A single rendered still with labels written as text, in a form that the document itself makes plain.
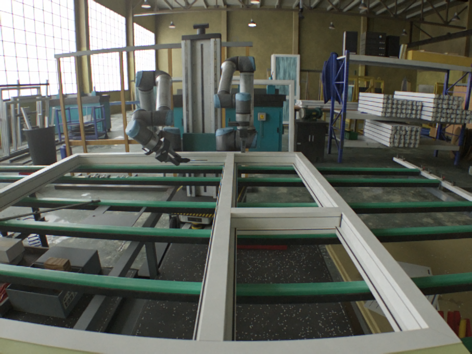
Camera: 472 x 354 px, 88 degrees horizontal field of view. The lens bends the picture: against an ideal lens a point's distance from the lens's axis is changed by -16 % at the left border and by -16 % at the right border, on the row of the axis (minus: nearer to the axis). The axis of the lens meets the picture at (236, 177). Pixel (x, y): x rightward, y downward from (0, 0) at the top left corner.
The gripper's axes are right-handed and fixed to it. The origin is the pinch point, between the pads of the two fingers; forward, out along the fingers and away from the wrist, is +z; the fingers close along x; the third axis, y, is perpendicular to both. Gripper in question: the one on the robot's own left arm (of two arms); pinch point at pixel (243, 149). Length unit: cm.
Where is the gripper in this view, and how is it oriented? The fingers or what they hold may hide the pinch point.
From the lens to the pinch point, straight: 176.5
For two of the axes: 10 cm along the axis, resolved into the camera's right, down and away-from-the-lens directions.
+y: 10.0, 0.0, -0.1
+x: 0.1, -3.1, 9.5
